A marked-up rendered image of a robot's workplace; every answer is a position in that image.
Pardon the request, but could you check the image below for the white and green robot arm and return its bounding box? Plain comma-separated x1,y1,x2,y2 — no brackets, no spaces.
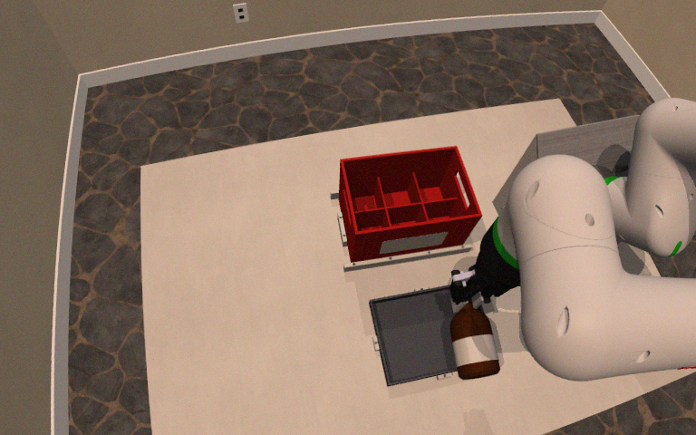
479,98,696,382

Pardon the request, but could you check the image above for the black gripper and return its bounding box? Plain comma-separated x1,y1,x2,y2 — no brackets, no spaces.
450,251,516,313

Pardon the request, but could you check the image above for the brown bottle with white label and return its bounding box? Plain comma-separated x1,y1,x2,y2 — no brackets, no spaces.
449,298,500,380

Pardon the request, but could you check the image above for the red divided crate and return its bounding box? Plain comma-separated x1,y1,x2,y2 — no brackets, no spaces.
339,146,482,263

